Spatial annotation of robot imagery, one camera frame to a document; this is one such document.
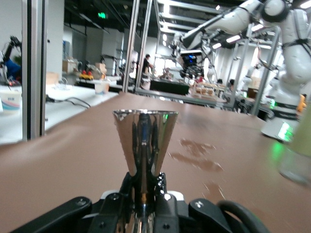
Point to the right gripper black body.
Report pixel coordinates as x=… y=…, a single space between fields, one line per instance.
x=192 y=66

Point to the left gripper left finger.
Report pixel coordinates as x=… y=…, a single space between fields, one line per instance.
x=107 y=213

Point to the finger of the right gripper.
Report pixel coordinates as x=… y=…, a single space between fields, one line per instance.
x=198 y=72
x=185 y=73

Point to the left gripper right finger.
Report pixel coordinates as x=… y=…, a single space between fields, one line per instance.
x=167 y=213

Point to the steel conical jigger cup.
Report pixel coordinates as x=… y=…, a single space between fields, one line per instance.
x=145 y=136

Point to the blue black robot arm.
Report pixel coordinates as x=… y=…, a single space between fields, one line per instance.
x=12 y=69

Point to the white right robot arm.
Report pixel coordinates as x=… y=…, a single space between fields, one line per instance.
x=296 y=60

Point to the paper cup with blue print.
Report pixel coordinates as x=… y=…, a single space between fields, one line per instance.
x=100 y=88

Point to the tray of bread buns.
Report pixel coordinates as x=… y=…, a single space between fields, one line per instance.
x=205 y=90

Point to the person in black shirt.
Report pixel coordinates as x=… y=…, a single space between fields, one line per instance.
x=146 y=64

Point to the spilled liquid puddle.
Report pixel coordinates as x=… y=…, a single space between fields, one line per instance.
x=213 y=191
x=196 y=162
x=196 y=145

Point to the brown table mat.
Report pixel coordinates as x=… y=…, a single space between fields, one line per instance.
x=60 y=165

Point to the green exit sign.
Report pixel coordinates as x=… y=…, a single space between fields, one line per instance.
x=103 y=15

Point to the white side table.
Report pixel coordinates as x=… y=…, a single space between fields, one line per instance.
x=63 y=114

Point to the yellow-green plastic bottle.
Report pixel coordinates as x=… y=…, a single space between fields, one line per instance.
x=297 y=150

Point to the white bucket with blue stripes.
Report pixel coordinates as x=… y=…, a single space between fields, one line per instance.
x=11 y=103

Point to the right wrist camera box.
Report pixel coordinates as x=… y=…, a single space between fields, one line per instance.
x=192 y=57

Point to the aluminium cell frame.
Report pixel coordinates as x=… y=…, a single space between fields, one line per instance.
x=34 y=72
x=131 y=48

